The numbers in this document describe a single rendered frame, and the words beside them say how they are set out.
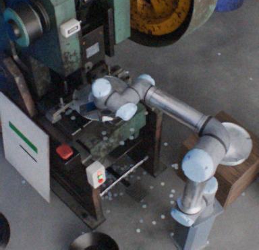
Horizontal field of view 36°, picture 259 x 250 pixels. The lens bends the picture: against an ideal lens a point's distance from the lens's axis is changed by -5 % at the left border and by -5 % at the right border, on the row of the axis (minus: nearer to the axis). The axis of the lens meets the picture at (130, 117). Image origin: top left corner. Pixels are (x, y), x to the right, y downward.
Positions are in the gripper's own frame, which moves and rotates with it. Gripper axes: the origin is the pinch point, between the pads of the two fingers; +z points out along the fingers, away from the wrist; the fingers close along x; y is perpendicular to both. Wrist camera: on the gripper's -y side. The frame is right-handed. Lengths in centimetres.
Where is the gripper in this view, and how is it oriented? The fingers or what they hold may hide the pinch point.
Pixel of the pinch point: (101, 118)
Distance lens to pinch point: 197.5
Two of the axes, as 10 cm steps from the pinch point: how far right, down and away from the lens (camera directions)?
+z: 0.0, 3.6, 9.3
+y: 10.0, -0.3, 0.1
